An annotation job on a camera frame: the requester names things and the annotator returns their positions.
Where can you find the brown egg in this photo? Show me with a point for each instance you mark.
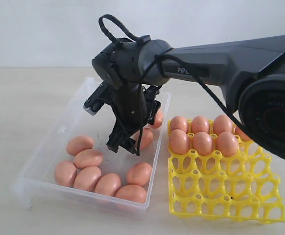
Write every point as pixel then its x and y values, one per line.
pixel 179 122
pixel 146 140
pixel 87 178
pixel 222 123
pixel 227 144
pixel 133 193
pixel 202 143
pixel 78 144
pixel 65 173
pixel 159 118
pixel 242 135
pixel 88 157
pixel 200 124
pixel 139 174
pixel 179 142
pixel 108 185

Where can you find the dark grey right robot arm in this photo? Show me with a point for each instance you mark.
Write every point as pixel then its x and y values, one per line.
pixel 250 73

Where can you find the yellow plastic egg tray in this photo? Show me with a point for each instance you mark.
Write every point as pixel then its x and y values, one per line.
pixel 240 187

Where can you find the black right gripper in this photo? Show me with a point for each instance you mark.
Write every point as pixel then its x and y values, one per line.
pixel 135 107

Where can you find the clear plastic bin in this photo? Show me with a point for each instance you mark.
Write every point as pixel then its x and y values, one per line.
pixel 73 163

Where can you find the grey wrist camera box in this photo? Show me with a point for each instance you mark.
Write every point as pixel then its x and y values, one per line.
pixel 97 99

